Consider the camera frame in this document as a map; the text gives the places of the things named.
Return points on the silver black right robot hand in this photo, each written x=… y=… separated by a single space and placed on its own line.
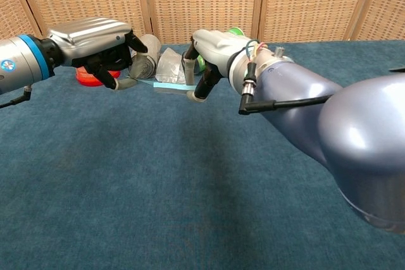
x=215 y=45

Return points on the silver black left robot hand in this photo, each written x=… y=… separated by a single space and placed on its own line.
x=88 y=36

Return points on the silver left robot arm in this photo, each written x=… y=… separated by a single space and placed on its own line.
x=19 y=61

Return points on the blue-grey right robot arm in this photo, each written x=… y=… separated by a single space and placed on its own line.
x=300 y=93

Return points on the green chips can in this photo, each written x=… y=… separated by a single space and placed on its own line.
x=236 y=32

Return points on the orange paper cup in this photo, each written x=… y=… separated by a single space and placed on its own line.
x=87 y=80

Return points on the loose grey plastic bag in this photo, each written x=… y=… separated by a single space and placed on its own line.
x=169 y=67

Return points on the grey garbage bag roll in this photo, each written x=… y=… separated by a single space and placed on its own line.
x=148 y=64

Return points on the blue felt table cover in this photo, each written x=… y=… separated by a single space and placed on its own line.
x=126 y=172

